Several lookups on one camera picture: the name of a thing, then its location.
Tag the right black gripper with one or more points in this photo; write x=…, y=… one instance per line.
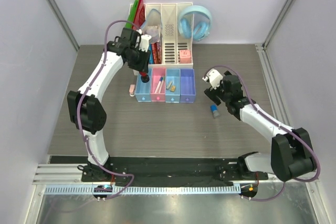
x=214, y=94

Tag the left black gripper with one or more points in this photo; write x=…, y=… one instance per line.
x=143, y=66

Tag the blue grey glue stick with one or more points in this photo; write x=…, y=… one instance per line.
x=214, y=111

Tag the red black stamp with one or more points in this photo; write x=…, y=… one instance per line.
x=144, y=77

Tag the pink drawer bin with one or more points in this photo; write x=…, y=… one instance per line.
x=156, y=74

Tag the blue white marker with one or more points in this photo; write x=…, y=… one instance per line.
x=157, y=89

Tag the purple drawer bin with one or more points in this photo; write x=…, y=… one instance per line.
x=187, y=86

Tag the light blue drawer bin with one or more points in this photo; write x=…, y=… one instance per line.
x=143, y=90

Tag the green white marker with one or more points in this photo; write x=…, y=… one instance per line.
x=161, y=85

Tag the green red folder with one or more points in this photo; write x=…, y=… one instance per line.
x=136, y=14

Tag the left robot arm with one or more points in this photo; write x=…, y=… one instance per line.
x=85, y=109

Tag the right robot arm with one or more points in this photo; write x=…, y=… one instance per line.
x=291, y=150

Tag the pink stapler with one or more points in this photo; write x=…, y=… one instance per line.
x=132, y=90

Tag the clear zip pouch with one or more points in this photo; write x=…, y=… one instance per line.
x=153, y=25

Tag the white file organizer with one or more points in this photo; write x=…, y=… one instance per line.
x=172, y=42

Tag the pink cube box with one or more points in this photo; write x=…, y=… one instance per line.
x=185, y=56

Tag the light blue headphones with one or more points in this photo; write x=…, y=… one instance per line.
x=194, y=22

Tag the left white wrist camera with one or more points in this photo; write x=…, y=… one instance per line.
x=144, y=42

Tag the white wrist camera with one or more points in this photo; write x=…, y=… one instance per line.
x=144, y=42
x=213, y=77

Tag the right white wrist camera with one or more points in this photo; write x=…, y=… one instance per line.
x=213, y=77

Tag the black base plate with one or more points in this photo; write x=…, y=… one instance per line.
x=170, y=172

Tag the white slotted cable duct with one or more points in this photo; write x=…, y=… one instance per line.
x=105, y=190

